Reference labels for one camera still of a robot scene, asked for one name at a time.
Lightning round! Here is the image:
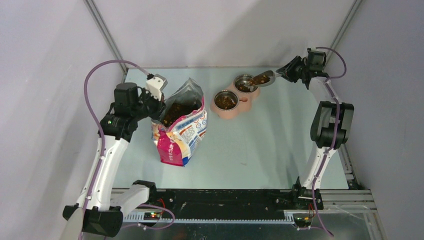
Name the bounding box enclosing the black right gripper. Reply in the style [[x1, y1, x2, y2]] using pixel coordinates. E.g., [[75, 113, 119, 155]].
[[276, 56, 309, 83]]

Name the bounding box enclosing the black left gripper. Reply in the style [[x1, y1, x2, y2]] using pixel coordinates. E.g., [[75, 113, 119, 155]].
[[131, 87, 168, 121]]

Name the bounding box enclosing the metal food scoop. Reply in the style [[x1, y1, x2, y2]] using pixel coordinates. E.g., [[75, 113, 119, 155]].
[[244, 70, 282, 91]]

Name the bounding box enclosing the pet food bag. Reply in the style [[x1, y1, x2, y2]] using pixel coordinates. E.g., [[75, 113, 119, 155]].
[[151, 78, 208, 167]]

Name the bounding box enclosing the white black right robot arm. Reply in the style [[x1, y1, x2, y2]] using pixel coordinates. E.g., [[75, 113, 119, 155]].
[[276, 46, 355, 209]]

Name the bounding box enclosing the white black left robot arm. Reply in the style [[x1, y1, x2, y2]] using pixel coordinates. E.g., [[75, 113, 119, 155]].
[[62, 77, 167, 238]]

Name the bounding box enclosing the brown pet food kibble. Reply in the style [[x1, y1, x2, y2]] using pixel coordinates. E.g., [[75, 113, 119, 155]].
[[161, 74, 270, 127]]

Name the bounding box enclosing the steel bowl far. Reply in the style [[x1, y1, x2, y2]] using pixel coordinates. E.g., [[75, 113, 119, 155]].
[[233, 74, 259, 94]]

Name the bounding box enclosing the steel bowl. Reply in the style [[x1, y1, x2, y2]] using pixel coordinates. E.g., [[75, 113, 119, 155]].
[[213, 90, 239, 111], [233, 74, 259, 94]]

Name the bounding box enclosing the pink double bowl stand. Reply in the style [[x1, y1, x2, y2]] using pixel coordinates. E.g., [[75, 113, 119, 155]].
[[210, 74, 261, 120]]

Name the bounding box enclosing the steel bowl near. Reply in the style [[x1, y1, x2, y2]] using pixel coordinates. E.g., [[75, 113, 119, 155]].
[[213, 90, 239, 111]]

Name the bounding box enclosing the left circuit board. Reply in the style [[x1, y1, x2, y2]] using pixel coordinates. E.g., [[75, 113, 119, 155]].
[[143, 212, 162, 221]]

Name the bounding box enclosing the circuit board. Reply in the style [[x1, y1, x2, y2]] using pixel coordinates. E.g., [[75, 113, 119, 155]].
[[293, 215, 315, 230], [143, 212, 162, 221]]

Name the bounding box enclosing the right circuit board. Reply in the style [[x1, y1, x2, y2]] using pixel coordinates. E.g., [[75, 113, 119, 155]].
[[293, 215, 315, 230]]

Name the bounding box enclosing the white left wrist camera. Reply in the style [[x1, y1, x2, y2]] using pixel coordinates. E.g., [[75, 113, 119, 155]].
[[146, 74, 168, 102]]

